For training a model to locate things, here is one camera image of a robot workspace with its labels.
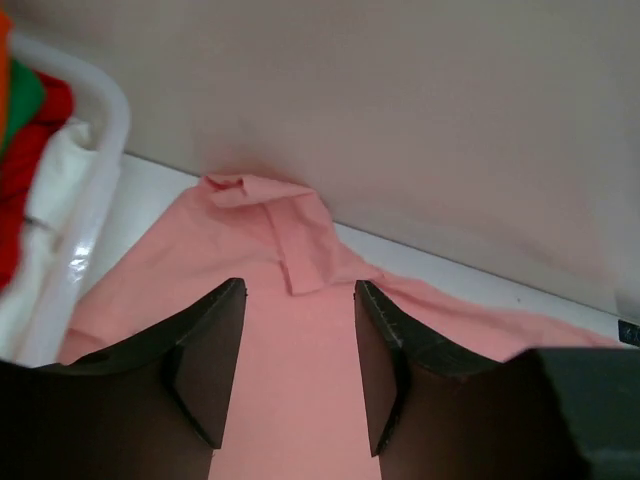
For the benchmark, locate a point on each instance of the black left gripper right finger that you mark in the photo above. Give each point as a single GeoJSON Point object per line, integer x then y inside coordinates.
{"type": "Point", "coordinates": [436, 410]}

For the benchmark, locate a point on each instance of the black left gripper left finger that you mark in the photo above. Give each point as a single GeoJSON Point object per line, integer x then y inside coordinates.
{"type": "Point", "coordinates": [152, 406]}

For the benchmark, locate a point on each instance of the pink t shirt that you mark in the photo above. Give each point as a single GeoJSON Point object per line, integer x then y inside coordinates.
{"type": "Point", "coordinates": [297, 409]}

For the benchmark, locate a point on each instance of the black label plate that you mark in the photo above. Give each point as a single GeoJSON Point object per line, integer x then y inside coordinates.
{"type": "Point", "coordinates": [629, 333]}

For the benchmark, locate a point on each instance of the white plastic basket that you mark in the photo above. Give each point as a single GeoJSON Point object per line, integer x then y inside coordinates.
{"type": "Point", "coordinates": [97, 100]}

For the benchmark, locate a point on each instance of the red garment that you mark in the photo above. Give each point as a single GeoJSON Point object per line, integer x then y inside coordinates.
{"type": "Point", "coordinates": [19, 164]}

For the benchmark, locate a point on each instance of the white garment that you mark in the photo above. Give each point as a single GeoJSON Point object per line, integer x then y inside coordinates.
{"type": "Point", "coordinates": [65, 211]}

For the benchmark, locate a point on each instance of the green garment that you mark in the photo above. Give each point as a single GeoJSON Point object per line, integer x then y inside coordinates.
{"type": "Point", "coordinates": [26, 96]}

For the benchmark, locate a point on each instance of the orange t shirt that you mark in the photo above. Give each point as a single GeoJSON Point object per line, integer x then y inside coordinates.
{"type": "Point", "coordinates": [5, 28]}

